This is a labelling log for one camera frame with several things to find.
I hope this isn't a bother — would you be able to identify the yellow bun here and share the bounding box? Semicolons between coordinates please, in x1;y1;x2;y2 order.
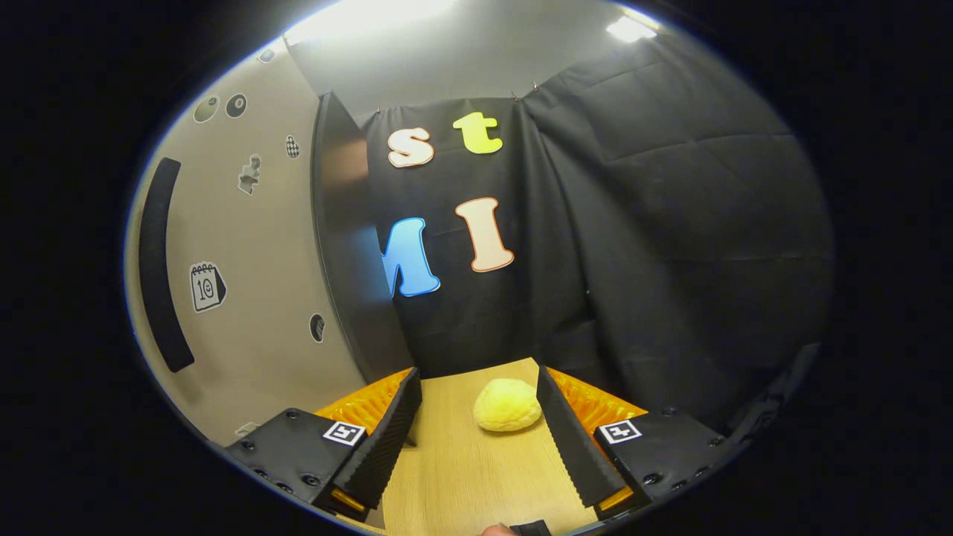
474;378;543;433

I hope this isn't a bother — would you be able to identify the white cabinet door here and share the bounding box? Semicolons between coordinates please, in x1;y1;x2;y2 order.
125;37;371;447

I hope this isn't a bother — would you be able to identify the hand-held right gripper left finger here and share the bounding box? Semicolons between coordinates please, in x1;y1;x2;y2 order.
226;367;423;522

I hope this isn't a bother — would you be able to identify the black backdrop cloth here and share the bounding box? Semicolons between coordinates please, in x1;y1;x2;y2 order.
357;37;835;434

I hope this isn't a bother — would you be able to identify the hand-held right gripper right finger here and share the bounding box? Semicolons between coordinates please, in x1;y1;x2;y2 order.
536;364;734;520

